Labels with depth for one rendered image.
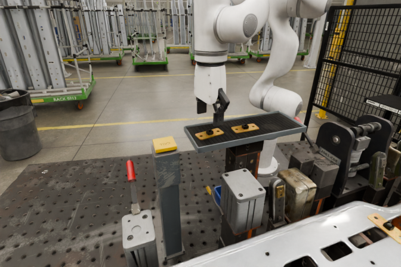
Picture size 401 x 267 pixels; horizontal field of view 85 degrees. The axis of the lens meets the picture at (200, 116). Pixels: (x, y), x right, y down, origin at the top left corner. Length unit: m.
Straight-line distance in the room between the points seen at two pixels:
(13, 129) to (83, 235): 2.12
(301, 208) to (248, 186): 0.19
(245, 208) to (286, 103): 0.52
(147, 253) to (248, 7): 0.56
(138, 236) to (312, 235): 0.41
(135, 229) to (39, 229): 0.68
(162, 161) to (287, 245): 0.37
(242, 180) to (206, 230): 0.45
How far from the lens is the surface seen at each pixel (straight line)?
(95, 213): 1.15
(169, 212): 0.77
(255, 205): 0.58
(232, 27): 0.49
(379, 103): 1.63
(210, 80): 0.55
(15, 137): 3.08
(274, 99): 0.97
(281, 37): 0.93
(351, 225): 0.73
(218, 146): 0.61
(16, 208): 1.35
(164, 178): 0.66
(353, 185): 0.93
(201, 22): 0.54
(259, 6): 0.53
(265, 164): 1.17
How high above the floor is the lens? 1.49
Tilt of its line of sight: 25 degrees down
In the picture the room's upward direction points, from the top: straight up
